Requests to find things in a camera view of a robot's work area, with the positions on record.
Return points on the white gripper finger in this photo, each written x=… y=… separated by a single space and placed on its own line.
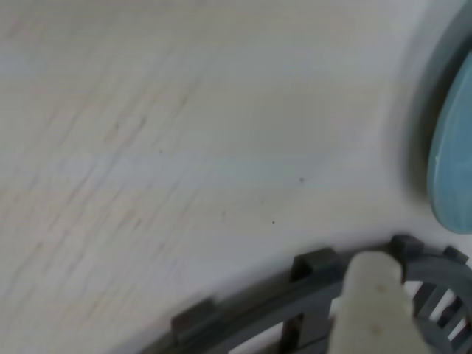
x=372 y=313

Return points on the grey circular toy track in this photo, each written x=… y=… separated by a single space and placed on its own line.
x=258 y=306

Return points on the round blue dish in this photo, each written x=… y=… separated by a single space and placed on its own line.
x=453 y=166

